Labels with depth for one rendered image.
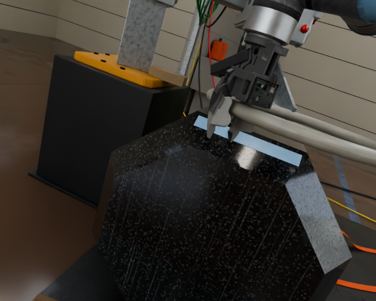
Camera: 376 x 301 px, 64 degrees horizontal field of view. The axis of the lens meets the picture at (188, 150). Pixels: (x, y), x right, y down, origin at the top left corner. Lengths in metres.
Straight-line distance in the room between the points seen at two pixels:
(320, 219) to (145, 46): 1.27
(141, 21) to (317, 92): 4.87
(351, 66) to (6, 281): 5.89
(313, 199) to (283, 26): 0.51
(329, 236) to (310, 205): 0.11
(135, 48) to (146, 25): 0.13
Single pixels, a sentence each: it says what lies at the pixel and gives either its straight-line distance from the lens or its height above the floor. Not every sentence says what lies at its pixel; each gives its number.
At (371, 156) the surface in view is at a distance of 0.61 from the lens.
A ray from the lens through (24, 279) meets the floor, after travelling 1.42.
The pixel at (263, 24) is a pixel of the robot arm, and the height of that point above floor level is 1.09.
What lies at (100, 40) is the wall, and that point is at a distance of 7.89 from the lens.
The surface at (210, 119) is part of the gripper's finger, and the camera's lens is 0.60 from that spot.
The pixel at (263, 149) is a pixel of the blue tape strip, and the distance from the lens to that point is 0.88.
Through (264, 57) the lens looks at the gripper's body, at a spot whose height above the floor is 1.04.
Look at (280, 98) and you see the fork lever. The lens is 1.15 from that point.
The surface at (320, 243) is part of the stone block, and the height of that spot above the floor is 0.63.
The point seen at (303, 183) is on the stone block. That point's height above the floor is 0.77.
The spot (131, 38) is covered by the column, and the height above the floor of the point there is 0.93.
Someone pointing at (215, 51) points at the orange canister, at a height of 0.97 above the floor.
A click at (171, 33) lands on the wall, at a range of 6.94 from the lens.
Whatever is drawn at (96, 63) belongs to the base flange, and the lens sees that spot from 1.71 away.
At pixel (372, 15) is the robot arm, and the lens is 0.57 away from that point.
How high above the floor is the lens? 1.03
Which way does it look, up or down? 20 degrees down
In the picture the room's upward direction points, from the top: 19 degrees clockwise
